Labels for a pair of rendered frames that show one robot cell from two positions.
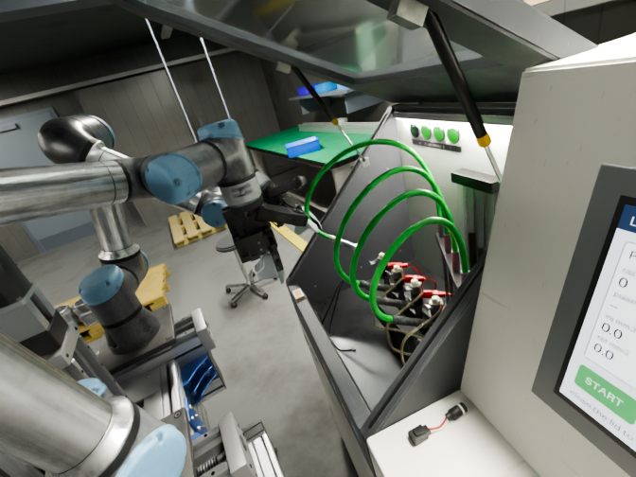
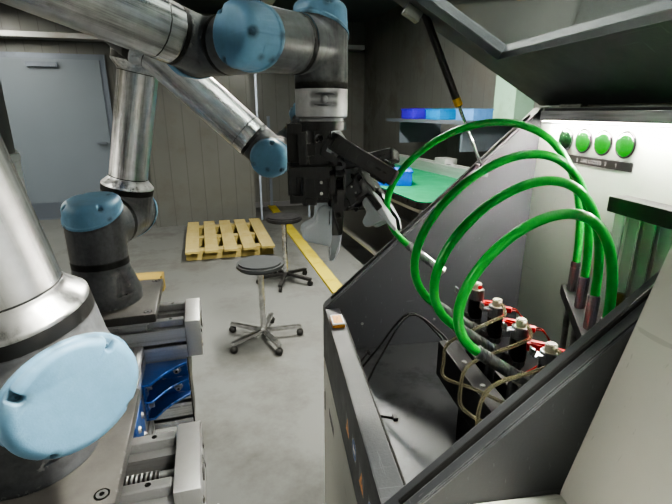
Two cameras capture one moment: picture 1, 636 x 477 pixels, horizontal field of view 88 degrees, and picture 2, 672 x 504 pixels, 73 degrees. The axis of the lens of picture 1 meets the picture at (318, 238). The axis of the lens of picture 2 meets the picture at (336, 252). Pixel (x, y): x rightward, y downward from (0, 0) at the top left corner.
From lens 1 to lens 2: 19 cm
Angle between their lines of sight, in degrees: 10
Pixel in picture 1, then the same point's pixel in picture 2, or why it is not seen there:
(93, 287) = (81, 206)
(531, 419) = not seen: outside the picture
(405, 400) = (470, 473)
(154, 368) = not seen: hidden behind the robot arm
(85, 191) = (135, 15)
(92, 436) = (24, 285)
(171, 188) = (243, 38)
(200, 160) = (289, 23)
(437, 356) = (540, 415)
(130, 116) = not seen: hidden behind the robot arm
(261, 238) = (327, 175)
